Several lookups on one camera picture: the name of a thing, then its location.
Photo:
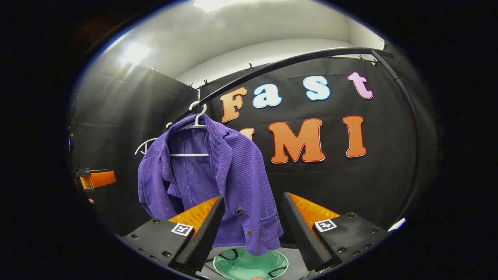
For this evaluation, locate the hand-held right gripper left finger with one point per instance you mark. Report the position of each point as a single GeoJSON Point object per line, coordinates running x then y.
{"type": "Point", "coordinates": [206, 237]}

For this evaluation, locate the ceiling light panel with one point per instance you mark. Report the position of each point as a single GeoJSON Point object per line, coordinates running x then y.
{"type": "Point", "coordinates": [214, 4]}
{"type": "Point", "coordinates": [134, 52]}

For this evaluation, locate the white clothes hanger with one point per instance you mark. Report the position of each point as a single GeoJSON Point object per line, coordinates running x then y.
{"type": "Point", "coordinates": [190, 155]}
{"type": "Point", "coordinates": [149, 140]}

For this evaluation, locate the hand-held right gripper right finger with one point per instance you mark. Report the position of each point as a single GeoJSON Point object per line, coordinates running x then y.
{"type": "Point", "coordinates": [303, 237]}

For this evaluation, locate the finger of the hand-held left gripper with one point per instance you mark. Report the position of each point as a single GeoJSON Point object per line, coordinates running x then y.
{"type": "Point", "coordinates": [99, 179]}

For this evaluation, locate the black clothes rack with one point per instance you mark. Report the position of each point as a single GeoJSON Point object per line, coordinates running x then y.
{"type": "Point", "coordinates": [291, 61]}

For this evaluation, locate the dark device with blue light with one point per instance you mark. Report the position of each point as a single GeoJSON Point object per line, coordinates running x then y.
{"type": "Point", "coordinates": [71, 143]}

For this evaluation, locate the green laundry hamper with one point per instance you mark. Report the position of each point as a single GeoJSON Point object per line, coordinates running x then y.
{"type": "Point", "coordinates": [249, 268]}

